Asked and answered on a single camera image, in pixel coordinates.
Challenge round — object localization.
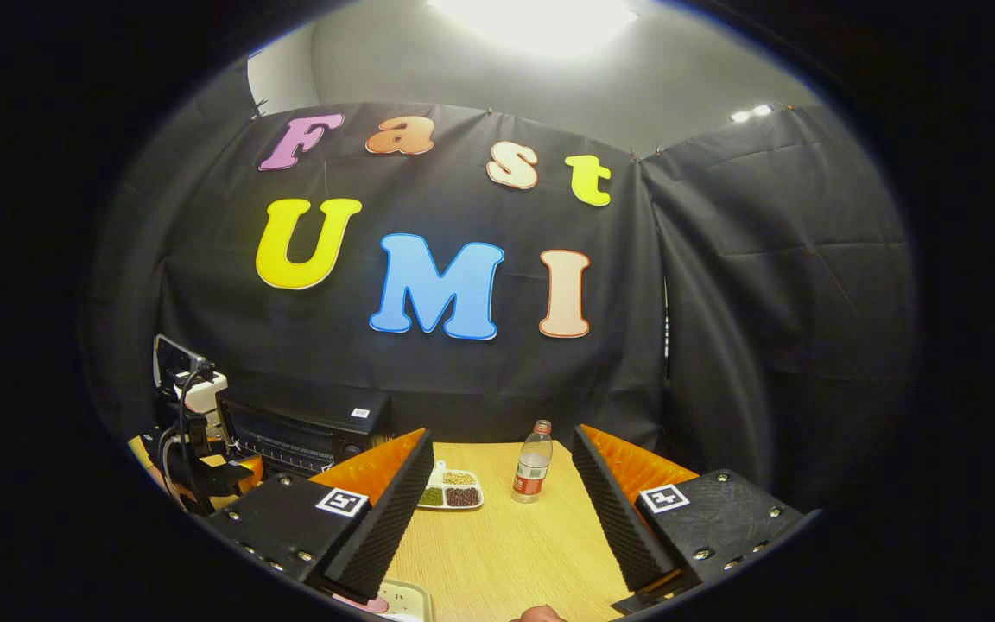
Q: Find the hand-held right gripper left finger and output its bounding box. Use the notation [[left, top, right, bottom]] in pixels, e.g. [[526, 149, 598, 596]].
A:
[[204, 428, 435, 603]]

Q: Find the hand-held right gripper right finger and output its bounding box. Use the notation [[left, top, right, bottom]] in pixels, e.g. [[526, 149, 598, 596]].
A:
[[573, 423, 806, 611]]

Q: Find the black electric oven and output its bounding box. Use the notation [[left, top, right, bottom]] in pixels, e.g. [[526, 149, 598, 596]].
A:
[[219, 387, 395, 476]]

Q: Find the cream square plate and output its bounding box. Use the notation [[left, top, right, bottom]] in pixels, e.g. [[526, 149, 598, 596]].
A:
[[333, 579, 434, 622]]

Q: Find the pink ham slice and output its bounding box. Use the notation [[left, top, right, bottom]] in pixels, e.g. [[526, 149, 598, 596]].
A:
[[333, 592, 390, 616]]

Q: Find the white divided dish of beans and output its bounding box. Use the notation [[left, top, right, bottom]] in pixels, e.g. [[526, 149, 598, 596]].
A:
[[417, 460, 485, 511]]

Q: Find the clear plastic water bottle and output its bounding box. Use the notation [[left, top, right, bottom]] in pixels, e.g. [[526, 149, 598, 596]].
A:
[[511, 420, 554, 505]]

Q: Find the large ceiling light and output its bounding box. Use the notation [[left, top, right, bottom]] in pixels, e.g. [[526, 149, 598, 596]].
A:
[[428, 0, 637, 57]]

